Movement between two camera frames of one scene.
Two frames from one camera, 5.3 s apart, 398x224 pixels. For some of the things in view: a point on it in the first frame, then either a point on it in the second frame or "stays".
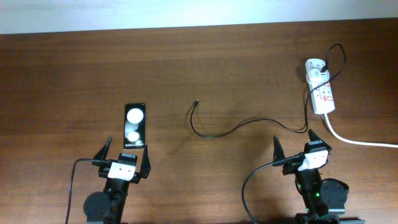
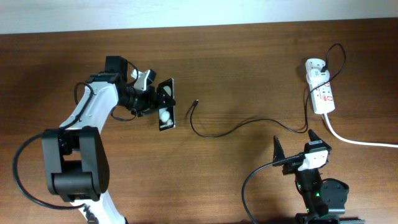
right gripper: (291, 167) stays
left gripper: (145, 168) → (152, 104)
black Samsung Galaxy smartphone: (134, 126) → (166, 114)
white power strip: (321, 93) stays
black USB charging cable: (273, 119) stays
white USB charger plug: (315, 76) stays
